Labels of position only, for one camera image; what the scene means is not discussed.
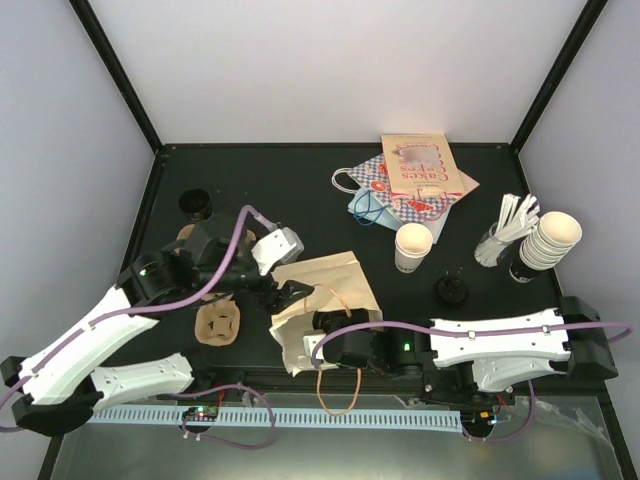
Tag black cup lid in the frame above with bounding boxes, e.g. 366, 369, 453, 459
312, 309, 369, 332

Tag kraft paper bag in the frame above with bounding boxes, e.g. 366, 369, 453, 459
268, 249, 385, 416

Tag pulp cup carrier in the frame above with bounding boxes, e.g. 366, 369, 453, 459
177, 222, 234, 265
194, 299, 241, 347

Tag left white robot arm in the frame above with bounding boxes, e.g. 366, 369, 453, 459
1, 206, 314, 437

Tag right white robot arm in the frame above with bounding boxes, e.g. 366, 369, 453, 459
309, 308, 633, 403

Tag light blue paper bag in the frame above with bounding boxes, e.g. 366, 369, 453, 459
347, 188, 449, 244

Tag black lid right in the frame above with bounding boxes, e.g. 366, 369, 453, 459
434, 275, 469, 308

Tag small circuit board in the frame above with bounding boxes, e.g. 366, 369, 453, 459
182, 406, 219, 422

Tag blue checkered paper bag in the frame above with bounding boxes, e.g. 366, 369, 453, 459
337, 154, 462, 223

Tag clear stirrer holder cup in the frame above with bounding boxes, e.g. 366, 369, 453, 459
474, 223, 511, 268

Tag pink cakes paper bag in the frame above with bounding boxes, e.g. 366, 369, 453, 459
381, 134, 479, 201

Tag white stirrer packets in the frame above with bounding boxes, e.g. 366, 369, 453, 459
490, 193, 540, 245

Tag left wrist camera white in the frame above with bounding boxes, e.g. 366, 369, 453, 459
251, 227, 304, 276

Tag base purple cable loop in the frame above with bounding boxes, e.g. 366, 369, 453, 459
172, 383, 278, 450

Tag light blue cable duct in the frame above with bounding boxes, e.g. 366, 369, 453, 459
90, 404, 462, 433

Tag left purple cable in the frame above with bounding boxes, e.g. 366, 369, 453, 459
0, 204, 276, 434

